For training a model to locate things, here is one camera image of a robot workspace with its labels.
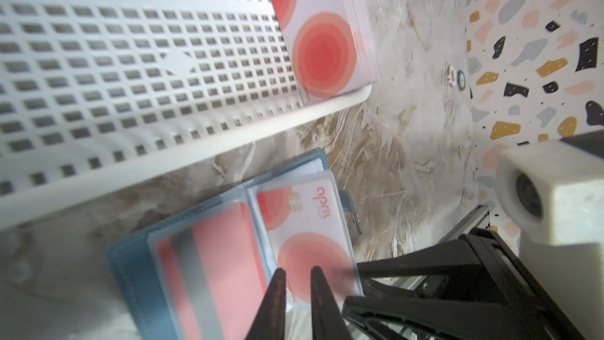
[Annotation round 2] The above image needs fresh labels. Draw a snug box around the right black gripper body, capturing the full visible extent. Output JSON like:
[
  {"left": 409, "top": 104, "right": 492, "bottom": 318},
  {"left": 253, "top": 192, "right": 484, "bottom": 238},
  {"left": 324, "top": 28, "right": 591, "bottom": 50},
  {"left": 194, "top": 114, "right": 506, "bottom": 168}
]
[{"left": 342, "top": 228, "right": 583, "bottom": 339}]

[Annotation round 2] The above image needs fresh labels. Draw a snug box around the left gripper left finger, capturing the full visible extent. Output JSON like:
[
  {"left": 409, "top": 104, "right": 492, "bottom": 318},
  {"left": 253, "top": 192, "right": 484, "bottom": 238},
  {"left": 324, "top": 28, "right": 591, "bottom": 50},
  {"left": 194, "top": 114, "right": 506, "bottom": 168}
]
[{"left": 245, "top": 269, "right": 286, "bottom": 340}]

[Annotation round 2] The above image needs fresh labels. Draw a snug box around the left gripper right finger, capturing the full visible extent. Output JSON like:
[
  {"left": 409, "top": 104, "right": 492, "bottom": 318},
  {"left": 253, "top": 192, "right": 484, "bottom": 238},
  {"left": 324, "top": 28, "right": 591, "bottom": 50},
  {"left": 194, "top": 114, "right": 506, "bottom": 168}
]
[{"left": 311, "top": 266, "right": 352, "bottom": 340}]

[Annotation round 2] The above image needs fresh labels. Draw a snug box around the red-circle credit card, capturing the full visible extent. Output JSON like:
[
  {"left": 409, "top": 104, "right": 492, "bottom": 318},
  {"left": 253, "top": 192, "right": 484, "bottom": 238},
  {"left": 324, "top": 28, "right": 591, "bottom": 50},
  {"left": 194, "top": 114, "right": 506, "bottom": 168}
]
[
  {"left": 148, "top": 199, "right": 267, "bottom": 339},
  {"left": 256, "top": 171, "right": 363, "bottom": 309}
]

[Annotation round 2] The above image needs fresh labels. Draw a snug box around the white plastic basket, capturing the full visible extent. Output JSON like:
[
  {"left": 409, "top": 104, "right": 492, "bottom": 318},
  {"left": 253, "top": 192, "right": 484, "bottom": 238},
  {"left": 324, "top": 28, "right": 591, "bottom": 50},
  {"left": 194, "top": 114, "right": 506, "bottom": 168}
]
[{"left": 1, "top": 0, "right": 371, "bottom": 228}]

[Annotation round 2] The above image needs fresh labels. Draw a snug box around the stack of red-circle cards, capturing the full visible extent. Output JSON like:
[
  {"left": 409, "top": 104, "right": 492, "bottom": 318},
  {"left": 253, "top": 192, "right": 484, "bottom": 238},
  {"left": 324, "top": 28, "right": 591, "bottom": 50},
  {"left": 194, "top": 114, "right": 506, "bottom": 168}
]
[{"left": 271, "top": 0, "right": 382, "bottom": 105}]

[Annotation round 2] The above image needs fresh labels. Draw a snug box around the small white round sticker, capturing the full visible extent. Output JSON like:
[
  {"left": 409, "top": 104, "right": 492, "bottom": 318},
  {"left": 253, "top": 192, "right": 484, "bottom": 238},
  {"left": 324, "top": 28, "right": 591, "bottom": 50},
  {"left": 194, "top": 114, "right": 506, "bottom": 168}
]
[{"left": 446, "top": 65, "right": 457, "bottom": 88}]

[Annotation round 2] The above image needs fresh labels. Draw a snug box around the small dark ring sticker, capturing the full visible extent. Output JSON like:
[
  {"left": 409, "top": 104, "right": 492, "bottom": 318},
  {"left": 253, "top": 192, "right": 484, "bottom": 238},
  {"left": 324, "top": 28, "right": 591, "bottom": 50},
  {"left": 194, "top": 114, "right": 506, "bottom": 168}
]
[{"left": 456, "top": 69, "right": 467, "bottom": 91}]

